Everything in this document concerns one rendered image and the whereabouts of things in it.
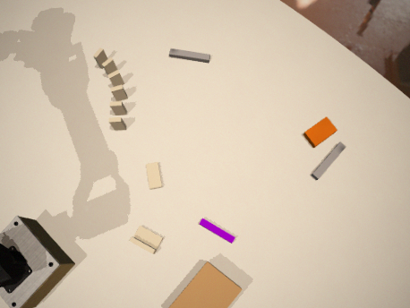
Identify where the purple rectangular block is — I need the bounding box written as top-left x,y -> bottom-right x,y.
199,218 -> 235,243

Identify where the grey rectangular bar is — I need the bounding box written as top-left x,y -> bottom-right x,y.
169,48 -> 210,63

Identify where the grey flat bar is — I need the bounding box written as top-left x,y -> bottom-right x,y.
312,142 -> 346,181

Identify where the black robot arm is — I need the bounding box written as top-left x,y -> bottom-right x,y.
0,244 -> 32,294

